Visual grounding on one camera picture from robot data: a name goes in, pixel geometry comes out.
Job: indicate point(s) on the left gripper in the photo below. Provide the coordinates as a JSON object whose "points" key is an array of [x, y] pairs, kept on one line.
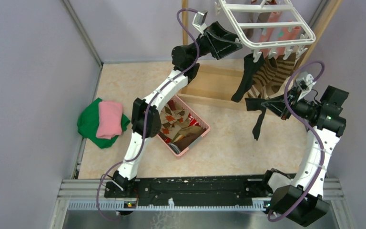
{"points": [[222, 47]]}

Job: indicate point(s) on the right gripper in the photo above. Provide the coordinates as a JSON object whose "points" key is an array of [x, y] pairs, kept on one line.
{"points": [[278, 107]]}

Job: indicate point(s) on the white clip hanger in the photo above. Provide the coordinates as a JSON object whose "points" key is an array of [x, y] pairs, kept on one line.
{"points": [[290, 17]]}

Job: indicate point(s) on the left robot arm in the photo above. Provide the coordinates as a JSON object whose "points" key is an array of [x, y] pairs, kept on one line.
{"points": [[146, 120]]}

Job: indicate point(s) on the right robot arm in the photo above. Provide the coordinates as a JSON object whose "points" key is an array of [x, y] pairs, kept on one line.
{"points": [[301, 199]]}

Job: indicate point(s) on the striped socks in basket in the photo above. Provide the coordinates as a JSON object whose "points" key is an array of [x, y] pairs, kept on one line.
{"points": [[179, 126]]}

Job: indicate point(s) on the maroon striped sock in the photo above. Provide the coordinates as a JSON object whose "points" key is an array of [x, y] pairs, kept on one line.
{"points": [[255, 18]]}

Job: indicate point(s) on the wooden rack stand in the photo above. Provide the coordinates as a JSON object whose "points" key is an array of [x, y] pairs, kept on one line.
{"points": [[214, 85]]}

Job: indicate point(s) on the pink sock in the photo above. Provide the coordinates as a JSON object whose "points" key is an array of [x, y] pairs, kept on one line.
{"points": [[277, 34]]}

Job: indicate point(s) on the pink plastic basket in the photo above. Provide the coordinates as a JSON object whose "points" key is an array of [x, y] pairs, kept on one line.
{"points": [[198, 132]]}

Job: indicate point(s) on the pink folded cloth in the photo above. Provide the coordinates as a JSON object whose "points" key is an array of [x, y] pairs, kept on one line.
{"points": [[110, 116]]}

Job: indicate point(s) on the green cloth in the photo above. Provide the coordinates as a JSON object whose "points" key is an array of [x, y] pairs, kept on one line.
{"points": [[88, 123]]}

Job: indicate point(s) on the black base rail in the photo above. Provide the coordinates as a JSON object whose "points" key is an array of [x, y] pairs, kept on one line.
{"points": [[193, 193]]}

